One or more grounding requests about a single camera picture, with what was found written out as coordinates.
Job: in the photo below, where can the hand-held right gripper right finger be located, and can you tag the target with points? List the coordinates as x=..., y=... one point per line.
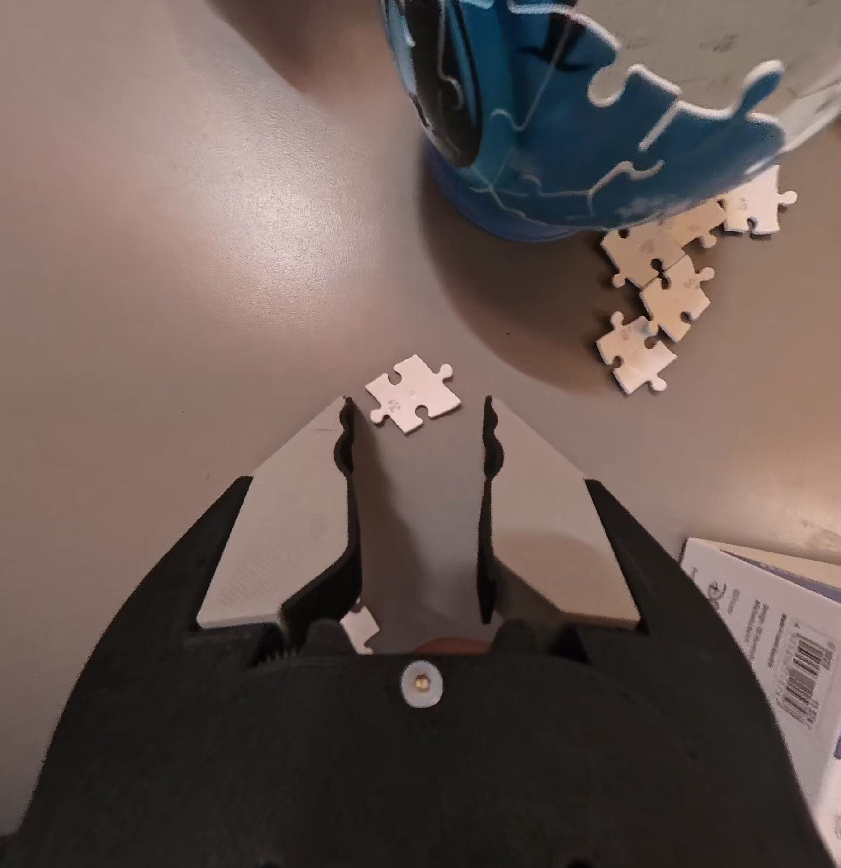
x=556, y=542

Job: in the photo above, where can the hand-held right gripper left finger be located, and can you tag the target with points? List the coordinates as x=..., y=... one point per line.
x=278, y=529

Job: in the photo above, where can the white puzzle piece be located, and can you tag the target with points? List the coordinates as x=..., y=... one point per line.
x=360, y=627
x=410, y=397

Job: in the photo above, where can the blue cartoon puzzle ball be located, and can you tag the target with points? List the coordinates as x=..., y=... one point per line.
x=529, y=102

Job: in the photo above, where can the white puzzle box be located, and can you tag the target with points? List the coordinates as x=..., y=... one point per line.
x=766, y=630

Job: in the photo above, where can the pile of puzzle pieces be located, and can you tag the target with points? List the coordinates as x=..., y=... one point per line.
x=671, y=298

